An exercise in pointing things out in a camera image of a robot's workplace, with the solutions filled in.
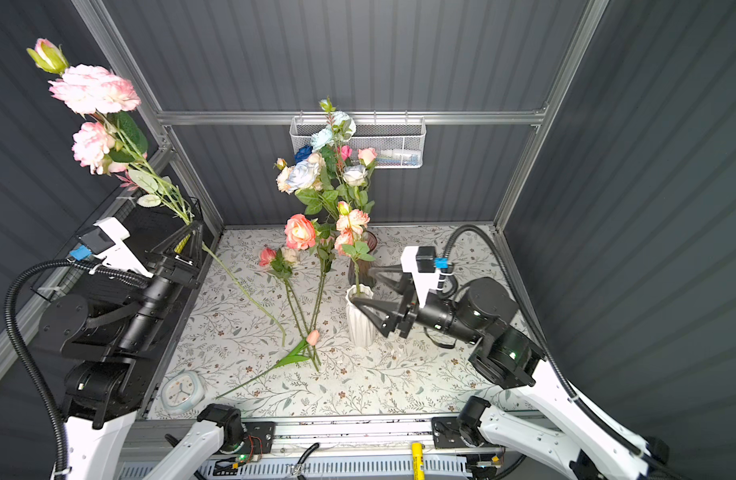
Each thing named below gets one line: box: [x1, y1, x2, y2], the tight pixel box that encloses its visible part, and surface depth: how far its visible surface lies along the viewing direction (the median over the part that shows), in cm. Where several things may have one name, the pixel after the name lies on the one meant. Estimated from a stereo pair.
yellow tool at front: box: [411, 442, 425, 480], surface depth 71 cm
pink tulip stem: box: [215, 330, 321, 400], surface depth 88 cm
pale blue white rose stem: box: [286, 160, 319, 193], surface depth 72 cm
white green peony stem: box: [310, 97, 357, 157], surface depth 78 cm
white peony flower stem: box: [273, 157, 294, 195], surface depth 77 cm
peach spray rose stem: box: [334, 201, 376, 296], surface depth 67 cm
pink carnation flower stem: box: [27, 39, 286, 347], surface depth 38 cm
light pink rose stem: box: [357, 148, 378, 170], surface depth 84 cm
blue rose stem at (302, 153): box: [294, 145, 313, 164], surface depth 82 cm
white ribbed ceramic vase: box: [345, 284, 377, 349], surface depth 78 cm
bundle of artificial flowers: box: [258, 247, 327, 373], surface depth 101 cm
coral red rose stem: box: [284, 214, 336, 337], surface depth 65 cm
